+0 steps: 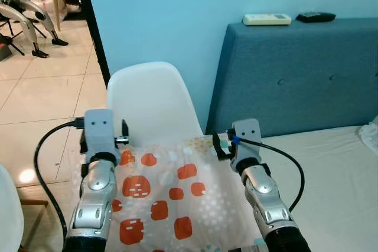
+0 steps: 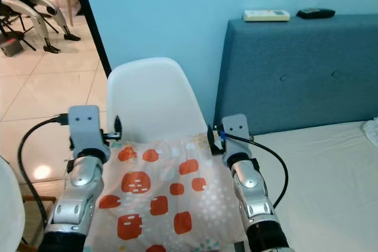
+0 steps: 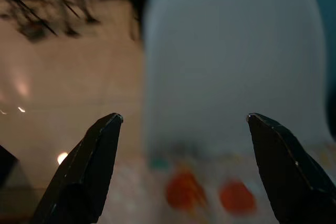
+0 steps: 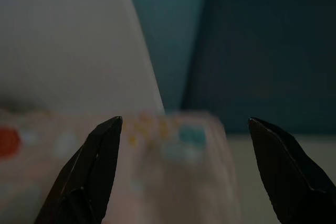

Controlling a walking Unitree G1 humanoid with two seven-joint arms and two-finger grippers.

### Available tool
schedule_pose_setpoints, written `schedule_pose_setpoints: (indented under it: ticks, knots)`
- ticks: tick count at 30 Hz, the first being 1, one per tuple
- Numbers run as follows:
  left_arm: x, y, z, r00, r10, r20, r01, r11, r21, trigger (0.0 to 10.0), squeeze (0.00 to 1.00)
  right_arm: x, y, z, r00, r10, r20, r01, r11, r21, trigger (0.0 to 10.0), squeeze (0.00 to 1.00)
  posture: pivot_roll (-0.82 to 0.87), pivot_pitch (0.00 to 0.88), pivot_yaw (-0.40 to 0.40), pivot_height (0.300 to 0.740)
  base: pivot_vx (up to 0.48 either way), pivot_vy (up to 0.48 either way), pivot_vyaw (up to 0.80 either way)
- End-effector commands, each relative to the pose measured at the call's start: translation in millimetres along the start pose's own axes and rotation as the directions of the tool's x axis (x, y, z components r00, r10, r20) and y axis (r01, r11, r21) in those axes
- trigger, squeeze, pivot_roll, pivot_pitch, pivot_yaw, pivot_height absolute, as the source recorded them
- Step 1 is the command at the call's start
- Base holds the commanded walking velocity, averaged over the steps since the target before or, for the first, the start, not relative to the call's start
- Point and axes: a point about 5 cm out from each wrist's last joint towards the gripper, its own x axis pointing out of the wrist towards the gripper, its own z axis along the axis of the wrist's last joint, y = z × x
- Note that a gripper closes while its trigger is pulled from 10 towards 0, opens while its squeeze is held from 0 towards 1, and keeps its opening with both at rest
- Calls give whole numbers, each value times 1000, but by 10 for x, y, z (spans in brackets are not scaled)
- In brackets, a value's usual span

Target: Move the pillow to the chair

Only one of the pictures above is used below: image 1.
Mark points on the white plastic shell chair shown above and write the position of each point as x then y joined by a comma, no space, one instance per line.
9,216
150,101

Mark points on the blue grey upholstered headboard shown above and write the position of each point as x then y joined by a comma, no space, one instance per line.
295,78

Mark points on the white bed mattress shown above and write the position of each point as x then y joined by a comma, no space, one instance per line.
336,193

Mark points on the white lace bedding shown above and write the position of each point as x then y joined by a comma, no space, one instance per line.
370,137

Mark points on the white remote control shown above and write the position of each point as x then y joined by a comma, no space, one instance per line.
267,19

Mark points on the red black floor device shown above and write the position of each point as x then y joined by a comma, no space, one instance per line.
5,50

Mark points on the silver legged robot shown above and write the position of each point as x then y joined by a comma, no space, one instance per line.
26,19

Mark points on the black remote control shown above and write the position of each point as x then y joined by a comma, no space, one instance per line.
316,17

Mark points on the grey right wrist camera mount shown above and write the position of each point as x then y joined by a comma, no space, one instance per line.
245,140

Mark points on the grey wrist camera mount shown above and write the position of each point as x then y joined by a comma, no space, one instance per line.
245,140
99,131

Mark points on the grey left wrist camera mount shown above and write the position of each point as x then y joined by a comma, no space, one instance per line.
99,131

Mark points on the black door frame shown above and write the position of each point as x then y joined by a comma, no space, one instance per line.
88,22

